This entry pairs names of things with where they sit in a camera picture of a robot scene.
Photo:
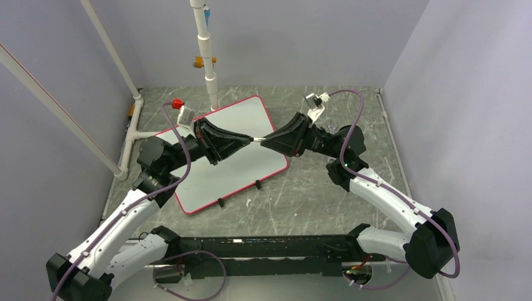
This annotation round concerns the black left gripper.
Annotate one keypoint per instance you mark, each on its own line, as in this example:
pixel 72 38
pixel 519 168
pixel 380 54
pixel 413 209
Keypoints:
pixel 217 143

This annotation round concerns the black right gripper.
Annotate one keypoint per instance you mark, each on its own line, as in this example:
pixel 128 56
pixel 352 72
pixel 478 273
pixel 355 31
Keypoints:
pixel 292 140

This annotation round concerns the red framed whiteboard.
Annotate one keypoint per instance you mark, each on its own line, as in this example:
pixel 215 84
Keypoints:
pixel 206 183

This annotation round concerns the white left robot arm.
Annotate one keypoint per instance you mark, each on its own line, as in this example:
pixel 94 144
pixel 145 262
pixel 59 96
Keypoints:
pixel 99 264

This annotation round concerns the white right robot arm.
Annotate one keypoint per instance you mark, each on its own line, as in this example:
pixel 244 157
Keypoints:
pixel 427 241

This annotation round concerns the silver combination wrench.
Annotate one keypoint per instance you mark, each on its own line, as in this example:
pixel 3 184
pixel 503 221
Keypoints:
pixel 332 126

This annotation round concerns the orange pipe clamp knob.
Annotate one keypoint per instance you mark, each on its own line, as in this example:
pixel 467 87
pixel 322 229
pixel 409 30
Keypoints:
pixel 198 62

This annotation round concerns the white slanted corner pipe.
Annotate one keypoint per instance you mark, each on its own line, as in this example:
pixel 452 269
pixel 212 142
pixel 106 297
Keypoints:
pixel 132 133

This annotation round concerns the white vertical pvc pipe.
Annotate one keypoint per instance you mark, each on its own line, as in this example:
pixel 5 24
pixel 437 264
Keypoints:
pixel 206 52

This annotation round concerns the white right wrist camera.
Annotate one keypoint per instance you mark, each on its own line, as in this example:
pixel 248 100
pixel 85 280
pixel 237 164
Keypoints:
pixel 316 104

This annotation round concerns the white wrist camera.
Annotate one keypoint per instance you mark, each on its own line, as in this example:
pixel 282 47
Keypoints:
pixel 187 113
pixel 316 104

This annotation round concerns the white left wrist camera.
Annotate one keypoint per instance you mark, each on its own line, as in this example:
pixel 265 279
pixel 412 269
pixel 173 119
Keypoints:
pixel 187 113

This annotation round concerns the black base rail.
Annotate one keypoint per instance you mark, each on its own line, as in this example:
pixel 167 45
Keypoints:
pixel 326 255

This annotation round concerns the white red wall trim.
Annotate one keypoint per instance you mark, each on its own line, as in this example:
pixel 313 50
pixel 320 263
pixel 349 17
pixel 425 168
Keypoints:
pixel 32 84

